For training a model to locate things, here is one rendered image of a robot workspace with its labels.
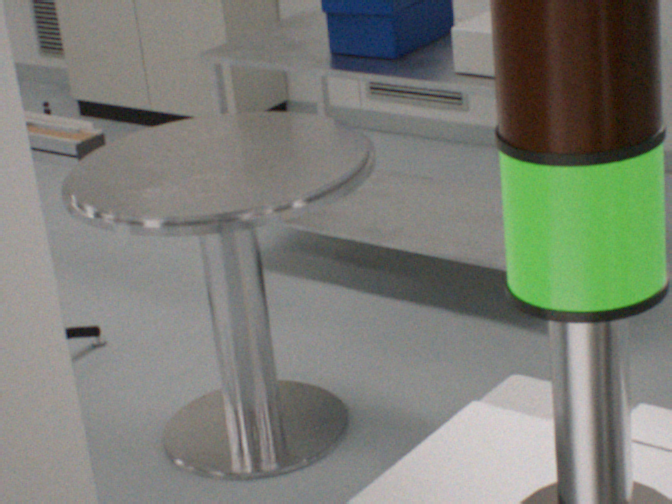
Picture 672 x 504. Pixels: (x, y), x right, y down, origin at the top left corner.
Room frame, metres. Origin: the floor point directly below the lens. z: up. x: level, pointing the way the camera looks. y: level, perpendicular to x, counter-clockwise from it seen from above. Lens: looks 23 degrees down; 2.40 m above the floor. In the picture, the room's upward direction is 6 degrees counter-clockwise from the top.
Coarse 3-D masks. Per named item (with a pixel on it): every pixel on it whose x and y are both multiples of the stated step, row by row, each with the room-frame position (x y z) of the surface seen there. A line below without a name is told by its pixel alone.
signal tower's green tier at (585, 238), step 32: (512, 160) 0.42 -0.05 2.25; (640, 160) 0.41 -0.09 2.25; (512, 192) 0.42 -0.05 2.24; (544, 192) 0.41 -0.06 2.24; (576, 192) 0.41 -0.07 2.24; (608, 192) 0.41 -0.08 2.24; (640, 192) 0.41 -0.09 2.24; (512, 224) 0.42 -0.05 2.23; (544, 224) 0.41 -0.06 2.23; (576, 224) 0.41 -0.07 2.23; (608, 224) 0.41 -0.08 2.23; (640, 224) 0.41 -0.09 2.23; (512, 256) 0.42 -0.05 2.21; (544, 256) 0.41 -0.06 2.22; (576, 256) 0.41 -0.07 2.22; (608, 256) 0.41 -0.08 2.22; (640, 256) 0.41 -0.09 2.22; (512, 288) 0.43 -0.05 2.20; (544, 288) 0.41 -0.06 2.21; (576, 288) 0.41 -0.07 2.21; (608, 288) 0.41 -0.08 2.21; (640, 288) 0.41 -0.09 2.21
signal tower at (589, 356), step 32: (544, 160) 0.41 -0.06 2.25; (576, 160) 0.41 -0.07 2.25; (608, 160) 0.41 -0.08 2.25; (576, 320) 0.41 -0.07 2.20; (608, 320) 0.40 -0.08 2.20; (576, 352) 0.42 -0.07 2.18; (608, 352) 0.42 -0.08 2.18; (576, 384) 0.42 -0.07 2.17; (608, 384) 0.42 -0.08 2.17; (576, 416) 0.42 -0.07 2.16; (608, 416) 0.42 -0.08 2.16; (576, 448) 0.42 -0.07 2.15; (608, 448) 0.42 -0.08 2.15; (576, 480) 0.42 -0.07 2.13; (608, 480) 0.42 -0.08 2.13
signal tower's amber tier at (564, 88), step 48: (528, 0) 0.41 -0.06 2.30; (576, 0) 0.41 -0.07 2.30; (624, 0) 0.41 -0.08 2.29; (528, 48) 0.41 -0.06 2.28; (576, 48) 0.41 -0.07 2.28; (624, 48) 0.41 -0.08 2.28; (528, 96) 0.41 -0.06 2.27; (576, 96) 0.41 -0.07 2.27; (624, 96) 0.41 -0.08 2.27; (528, 144) 0.41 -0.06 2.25; (576, 144) 0.41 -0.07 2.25; (624, 144) 0.41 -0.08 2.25
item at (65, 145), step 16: (48, 112) 4.84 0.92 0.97; (32, 128) 4.80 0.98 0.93; (48, 128) 4.70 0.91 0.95; (64, 128) 4.65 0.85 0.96; (80, 128) 4.73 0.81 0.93; (32, 144) 4.72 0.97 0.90; (48, 144) 4.67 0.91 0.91; (64, 144) 4.62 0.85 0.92; (80, 144) 4.60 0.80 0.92; (96, 144) 4.65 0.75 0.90; (48, 160) 4.68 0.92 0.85; (64, 160) 4.63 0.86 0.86
